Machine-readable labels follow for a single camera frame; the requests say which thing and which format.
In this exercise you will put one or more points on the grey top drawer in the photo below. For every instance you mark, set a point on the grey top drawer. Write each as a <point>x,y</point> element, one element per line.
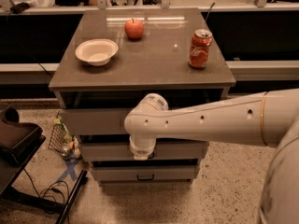
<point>93,120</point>

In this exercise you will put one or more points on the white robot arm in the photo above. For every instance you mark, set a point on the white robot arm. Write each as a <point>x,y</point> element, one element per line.
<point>268,119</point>

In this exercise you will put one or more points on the grey bottom drawer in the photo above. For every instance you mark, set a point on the grey bottom drawer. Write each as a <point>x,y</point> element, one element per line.
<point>155,173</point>

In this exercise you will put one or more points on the grey drawer cabinet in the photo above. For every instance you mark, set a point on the grey drawer cabinet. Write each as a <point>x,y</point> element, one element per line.
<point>157,62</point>

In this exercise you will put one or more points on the black left base leg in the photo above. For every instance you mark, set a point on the black left base leg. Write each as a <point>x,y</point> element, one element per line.
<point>82,178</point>

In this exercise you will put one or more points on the blue tape cross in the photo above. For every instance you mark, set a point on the blue tape cross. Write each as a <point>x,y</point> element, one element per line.
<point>70,170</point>

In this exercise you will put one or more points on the white paper bowl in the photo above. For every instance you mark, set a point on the white paper bowl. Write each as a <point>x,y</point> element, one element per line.
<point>96,52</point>

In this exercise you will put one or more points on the orange soda can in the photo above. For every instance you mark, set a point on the orange soda can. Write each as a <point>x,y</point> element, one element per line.
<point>199,49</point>

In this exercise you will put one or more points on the red apple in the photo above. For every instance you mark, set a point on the red apple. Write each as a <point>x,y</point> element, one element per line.
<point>134,28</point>

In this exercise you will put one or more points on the wire mesh basket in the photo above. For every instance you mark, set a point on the wire mesh basket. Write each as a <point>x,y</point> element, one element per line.
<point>62,142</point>

